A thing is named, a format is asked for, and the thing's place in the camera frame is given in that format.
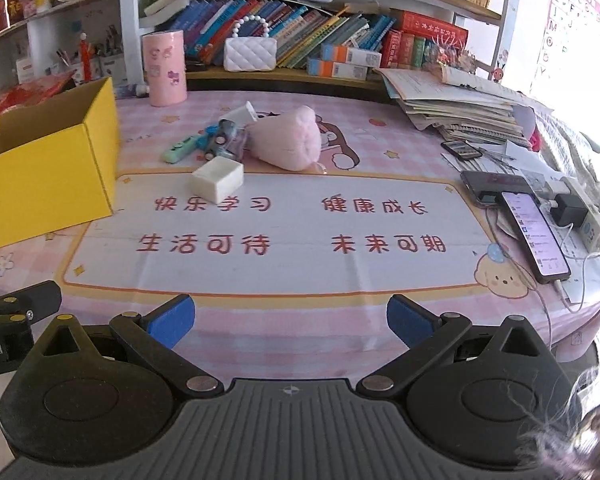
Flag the red paper packets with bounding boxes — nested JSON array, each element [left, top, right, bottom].
[[0, 71, 77, 128]]

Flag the pink cylindrical container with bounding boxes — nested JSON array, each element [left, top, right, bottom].
[[141, 30, 188, 107]]

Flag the red toy pen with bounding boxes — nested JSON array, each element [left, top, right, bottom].
[[79, 32, 93, 85]]

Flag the blue plastic-wrapped packet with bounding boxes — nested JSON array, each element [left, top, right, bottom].
[[202, 120, 242, 145]]

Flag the alphabet wall poster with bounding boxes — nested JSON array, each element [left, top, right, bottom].
[[535, 0, 600, 96]]

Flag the cream flat book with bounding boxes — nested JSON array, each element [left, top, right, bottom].
[[142, 0, 194, 28]]

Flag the small black smartphone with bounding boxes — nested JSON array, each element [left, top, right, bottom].
[[441, 139, 483, 162]]

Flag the white power strip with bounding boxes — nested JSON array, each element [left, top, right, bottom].
[[555, 175, 600, 253]]

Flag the row of colourful books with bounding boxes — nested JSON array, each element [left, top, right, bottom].
[[167, 0, 396, 71]]

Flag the dark smartphone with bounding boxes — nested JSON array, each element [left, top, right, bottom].
[[461, 170, 531, 207]]

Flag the red upright book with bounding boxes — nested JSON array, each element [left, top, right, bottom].
[[380, 30, 403, 68]]

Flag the pink plush toy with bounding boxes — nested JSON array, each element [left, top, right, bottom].
[[245, 105, 327, 173]]

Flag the orange white carton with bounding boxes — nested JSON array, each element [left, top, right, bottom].
[[307, 58, 370, 81], [320, 44, 383, 67]]

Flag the white shelf unit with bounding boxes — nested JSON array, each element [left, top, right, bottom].
[[119, 0, 523, 96]]

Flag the stack of papers and notebooks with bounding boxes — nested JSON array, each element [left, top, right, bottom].
[[377, 66, 538, 143]]

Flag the pink printed desk mat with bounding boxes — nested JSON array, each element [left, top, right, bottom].
[[0, 91, 600, 378]]

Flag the red thick book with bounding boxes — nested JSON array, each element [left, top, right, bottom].
[[390, 10, 469, 50]]

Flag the black charger plug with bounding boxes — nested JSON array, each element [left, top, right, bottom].
[[550, 194, 588, 228]]

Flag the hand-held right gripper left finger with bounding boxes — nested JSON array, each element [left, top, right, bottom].
[[32, 294, 226, 401]]

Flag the white box red label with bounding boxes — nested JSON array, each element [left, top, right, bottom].
[[14, 55, 37, 83]]

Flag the yellow cardboard box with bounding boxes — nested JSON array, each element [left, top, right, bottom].
[[0, 76, 122, 256]]

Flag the wooden side shelf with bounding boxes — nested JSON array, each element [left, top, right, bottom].
[[0, 0, 122, 53]]

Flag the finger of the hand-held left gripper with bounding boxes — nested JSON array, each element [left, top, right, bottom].
[[0, 282, 62, 323]]

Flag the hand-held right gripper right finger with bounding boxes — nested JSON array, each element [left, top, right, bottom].
[[356, 294, 556, 397]]

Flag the pen holder with pens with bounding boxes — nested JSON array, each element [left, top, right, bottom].
[[94, 25, 129, 87]]

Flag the white plastic block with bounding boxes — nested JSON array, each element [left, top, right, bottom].
[[191, 156, 245, 204]]

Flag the white quilted handbag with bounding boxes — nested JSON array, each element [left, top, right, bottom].
[[223, 14, 278, 73]]

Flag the lit smartphone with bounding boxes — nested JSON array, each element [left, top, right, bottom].
[[500, 191, 572, 285]]

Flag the white charging cable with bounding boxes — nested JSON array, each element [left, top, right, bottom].
[[485, 205, 600, 313]]

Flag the mint green correction tape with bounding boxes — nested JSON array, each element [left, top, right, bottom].
[[161, 132, 207, 164]]

